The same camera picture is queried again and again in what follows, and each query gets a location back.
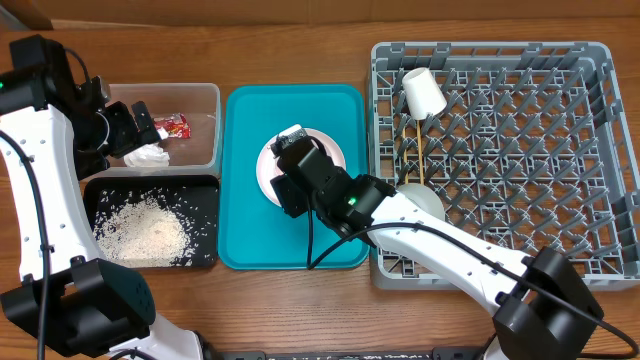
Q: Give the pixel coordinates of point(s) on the grey dishwasher rack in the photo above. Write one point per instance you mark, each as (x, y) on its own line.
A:
(533, 149)

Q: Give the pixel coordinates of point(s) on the white cup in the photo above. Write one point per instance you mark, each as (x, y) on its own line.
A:
(423, 95)

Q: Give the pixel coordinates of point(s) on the white rice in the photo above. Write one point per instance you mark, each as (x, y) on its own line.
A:
(142, 232)

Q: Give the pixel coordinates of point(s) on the black plastic tray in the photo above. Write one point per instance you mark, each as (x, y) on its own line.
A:
(200, 195)

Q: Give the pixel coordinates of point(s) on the large white plate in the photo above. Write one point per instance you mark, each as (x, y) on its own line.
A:
(266, 168)

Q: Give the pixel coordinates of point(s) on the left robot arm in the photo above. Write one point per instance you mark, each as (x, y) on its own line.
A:
(54, 133)

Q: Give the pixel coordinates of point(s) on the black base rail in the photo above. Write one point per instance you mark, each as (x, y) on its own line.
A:
(438, 353)

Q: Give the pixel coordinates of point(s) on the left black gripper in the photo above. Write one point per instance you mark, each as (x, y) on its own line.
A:
(128, 136)

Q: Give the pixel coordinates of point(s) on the white bowl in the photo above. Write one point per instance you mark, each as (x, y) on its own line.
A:
(425, 198)

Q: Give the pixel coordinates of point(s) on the clear plastic bin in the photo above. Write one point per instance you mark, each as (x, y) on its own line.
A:
(200, 103)

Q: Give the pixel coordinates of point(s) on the red foil wrapper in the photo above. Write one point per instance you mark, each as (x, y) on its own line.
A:
(173, 126)

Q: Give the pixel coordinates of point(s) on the cardboard backdrop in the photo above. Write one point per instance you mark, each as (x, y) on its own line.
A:
(52, 14)

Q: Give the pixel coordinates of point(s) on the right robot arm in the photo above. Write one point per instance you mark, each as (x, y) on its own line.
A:
(539, 305)

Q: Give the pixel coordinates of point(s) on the white napkin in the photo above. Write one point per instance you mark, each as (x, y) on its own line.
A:
(150, 155)

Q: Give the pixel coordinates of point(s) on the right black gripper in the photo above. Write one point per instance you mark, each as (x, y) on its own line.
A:
(286, 201)

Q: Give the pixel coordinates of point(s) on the teal serving tray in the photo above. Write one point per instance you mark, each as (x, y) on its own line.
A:
(254, 233)

